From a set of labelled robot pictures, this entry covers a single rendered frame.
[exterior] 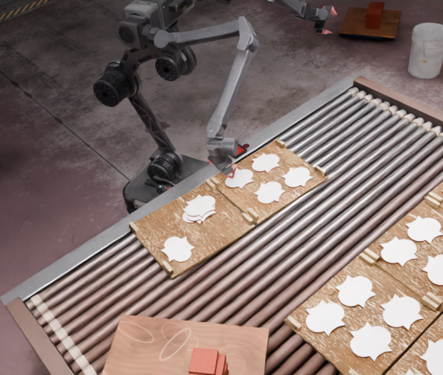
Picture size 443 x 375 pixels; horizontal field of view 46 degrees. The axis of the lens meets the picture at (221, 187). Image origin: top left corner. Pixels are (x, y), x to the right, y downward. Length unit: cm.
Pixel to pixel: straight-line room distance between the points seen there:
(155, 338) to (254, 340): 32
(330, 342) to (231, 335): 34
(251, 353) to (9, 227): 249
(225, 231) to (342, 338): 64
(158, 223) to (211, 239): 25
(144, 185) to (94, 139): 102
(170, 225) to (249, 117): 220
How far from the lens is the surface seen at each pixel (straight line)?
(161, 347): 177
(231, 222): 219
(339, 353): 185
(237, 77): 218
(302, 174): 237
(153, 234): 220
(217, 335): 176
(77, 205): 382
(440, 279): 207
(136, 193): 341
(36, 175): 419
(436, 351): 190
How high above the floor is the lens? 256
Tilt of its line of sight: 44 degrees down
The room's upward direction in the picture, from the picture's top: 7 degrees counter-clockwise
